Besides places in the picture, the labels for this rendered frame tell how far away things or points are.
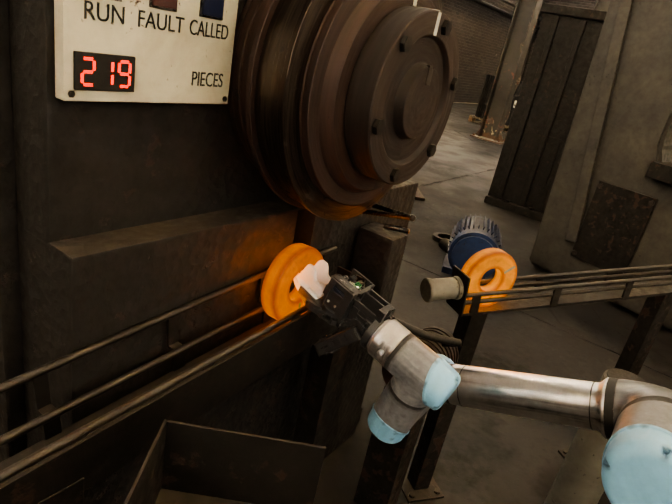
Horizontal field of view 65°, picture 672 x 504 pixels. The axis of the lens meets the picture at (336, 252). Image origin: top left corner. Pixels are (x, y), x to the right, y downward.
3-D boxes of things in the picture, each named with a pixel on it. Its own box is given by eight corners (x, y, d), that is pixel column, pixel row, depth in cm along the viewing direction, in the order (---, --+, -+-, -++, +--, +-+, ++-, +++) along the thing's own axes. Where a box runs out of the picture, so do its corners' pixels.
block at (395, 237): (335, 313, 132) (355, 223, 123) (353, 304, 138) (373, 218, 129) (371, 332, 126) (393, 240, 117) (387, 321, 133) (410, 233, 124)
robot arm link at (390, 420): (419, 425, 100) (446, 387, 94) (389, 456, 91) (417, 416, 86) (387, 396, 103) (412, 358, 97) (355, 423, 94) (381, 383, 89)
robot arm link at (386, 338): (399, 357, 95) (375, 374, 88) (380, 340, 97) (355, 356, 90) (418, 327, 91) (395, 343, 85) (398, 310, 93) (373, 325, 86)
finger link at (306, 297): (311, 280, 98) (345, 309, 95) (308, 287, 99) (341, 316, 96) (295, 286, 95) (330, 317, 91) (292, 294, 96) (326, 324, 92)
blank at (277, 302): (260, 257, 93) (275, 263, 91) (314, 231, 104) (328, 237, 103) (258, 330, 99) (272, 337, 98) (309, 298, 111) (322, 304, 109)
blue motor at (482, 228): (437, 279, 308) (453, 225, 295) (446, 249, 360) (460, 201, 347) (490, 295, 302) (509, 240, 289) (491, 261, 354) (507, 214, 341)
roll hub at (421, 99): (329, 184, 83) (366, -10, 72) (412, 170, 105) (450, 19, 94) (358, 196, 80) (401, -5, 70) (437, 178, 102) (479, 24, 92)
